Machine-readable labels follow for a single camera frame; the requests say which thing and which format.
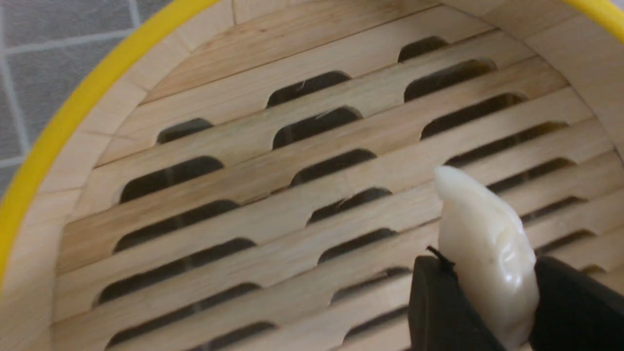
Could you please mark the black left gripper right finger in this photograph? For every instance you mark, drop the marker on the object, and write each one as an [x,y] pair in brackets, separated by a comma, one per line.
[575,312]

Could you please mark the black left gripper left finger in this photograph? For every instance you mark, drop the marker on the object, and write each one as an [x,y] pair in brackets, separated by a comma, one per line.
[440,316]

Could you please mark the white toy dumpling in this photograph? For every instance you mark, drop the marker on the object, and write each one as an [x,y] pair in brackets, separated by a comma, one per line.
[495,263]

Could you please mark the bamboo steamer tray yellow rim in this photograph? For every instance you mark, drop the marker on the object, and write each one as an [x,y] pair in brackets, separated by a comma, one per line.
[257,175]

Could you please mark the grey checked tablecloth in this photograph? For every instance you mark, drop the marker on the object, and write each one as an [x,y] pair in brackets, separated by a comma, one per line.
[47,48]

